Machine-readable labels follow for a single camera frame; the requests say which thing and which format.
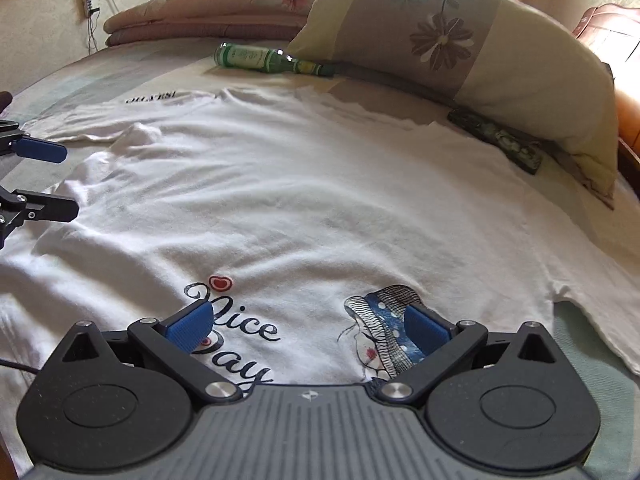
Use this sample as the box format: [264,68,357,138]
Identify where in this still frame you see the pink floral folded quilt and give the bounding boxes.
[102,0,335,49]

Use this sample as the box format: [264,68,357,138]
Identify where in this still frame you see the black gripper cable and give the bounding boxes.
[0,359,41,375]

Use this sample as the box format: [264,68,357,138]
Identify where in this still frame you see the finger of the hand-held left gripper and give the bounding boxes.
[0,187,80,251]
[0,120,69,164]

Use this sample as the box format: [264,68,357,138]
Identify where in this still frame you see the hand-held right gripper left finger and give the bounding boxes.
[61,299,243,407]

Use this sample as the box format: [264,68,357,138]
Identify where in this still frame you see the black remote control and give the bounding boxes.
[446,107,545,176]

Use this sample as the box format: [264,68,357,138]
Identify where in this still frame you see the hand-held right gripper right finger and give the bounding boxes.
[375,302,558,407]

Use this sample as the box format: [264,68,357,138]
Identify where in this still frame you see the white printed shirt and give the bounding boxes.
[0,87,640,480]

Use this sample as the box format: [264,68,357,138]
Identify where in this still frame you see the green glass bottle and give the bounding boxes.
[214,42,335,79]

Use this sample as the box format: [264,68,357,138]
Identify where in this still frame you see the wooden headboard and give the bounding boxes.
[572,2,640,182]

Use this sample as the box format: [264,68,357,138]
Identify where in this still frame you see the black wall cables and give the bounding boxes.
[37,0,102,54]

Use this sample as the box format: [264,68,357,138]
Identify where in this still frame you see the floral pillow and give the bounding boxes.
[287,0,621,211]

